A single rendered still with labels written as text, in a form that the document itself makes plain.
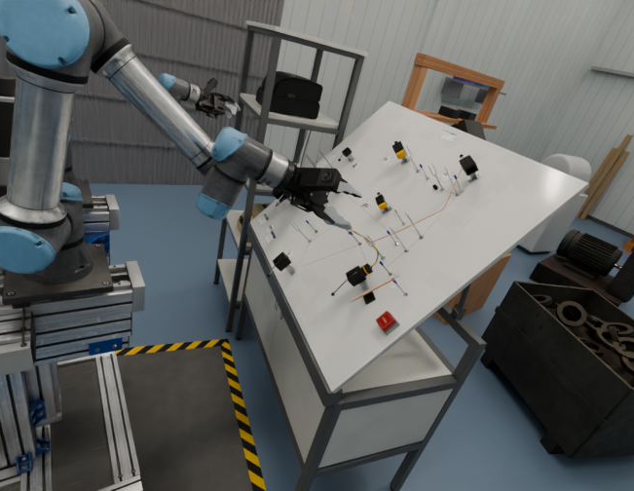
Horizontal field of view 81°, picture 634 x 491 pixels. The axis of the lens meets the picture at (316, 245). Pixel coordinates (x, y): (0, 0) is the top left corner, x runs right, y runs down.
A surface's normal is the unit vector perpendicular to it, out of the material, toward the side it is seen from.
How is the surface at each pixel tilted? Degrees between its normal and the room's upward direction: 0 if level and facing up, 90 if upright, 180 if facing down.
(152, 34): 90
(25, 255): 97
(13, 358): 90
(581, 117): 90
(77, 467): 0
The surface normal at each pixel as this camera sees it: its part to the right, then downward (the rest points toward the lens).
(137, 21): 0.51, 0.51
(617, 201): -0.83, 0.07
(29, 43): 0.26, 0.39
